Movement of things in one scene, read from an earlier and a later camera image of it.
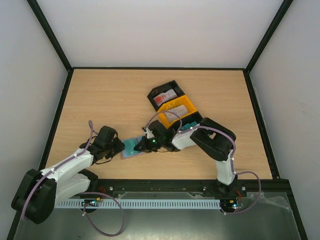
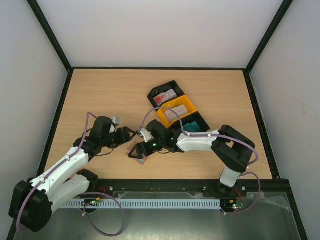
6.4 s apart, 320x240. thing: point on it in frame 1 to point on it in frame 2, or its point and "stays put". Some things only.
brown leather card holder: (129, 151) to (141, 161)
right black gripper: (147, 144) stays put
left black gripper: (120, 147) to (126, 138)
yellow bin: (181, 101) stays put
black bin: (195, 117) stays put
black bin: (163, 88) stays put
